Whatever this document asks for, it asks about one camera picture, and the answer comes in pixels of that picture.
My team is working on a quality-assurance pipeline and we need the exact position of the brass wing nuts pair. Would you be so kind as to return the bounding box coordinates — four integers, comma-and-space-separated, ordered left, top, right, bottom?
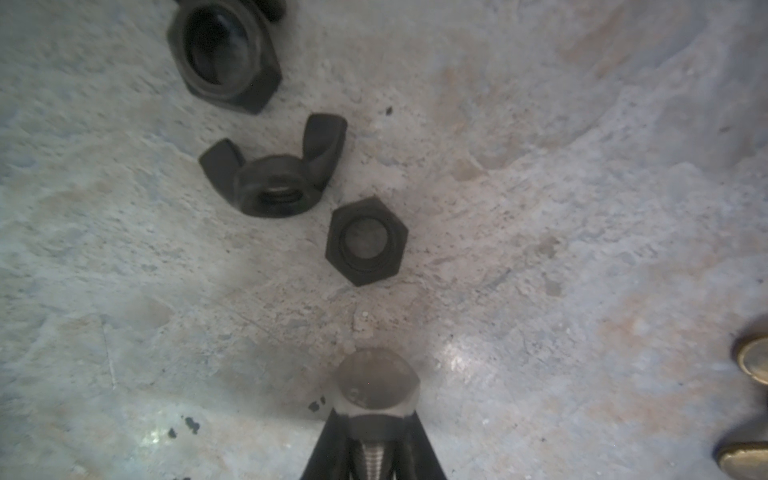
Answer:
712, 313, 767, 480

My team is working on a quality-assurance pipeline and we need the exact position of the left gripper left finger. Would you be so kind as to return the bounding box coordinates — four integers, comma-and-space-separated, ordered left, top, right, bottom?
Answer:
300, 410, 351, 480

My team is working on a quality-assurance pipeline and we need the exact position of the black hex nut upper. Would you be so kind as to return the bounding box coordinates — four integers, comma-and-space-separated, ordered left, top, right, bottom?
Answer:
167, 0, 287, 114

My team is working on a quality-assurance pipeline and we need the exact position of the black wing nut middle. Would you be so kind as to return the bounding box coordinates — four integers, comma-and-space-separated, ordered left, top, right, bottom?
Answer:
198, 113, 348, 218

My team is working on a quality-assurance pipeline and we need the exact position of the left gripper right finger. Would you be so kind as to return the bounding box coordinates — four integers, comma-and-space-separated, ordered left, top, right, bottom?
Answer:
398, 413, 447, 480

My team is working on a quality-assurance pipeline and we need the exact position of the black hex nut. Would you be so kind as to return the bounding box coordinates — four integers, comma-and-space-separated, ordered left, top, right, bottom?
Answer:
167, 0, 287, 114
325, 196, 408, 286

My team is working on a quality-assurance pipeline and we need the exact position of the silver hex bolt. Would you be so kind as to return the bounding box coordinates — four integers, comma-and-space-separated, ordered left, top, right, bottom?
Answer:
332, 348, 420, 479

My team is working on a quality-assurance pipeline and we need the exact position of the black hex nut lower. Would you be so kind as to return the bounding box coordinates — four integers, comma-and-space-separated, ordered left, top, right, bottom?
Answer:
325, 196, 408, 286

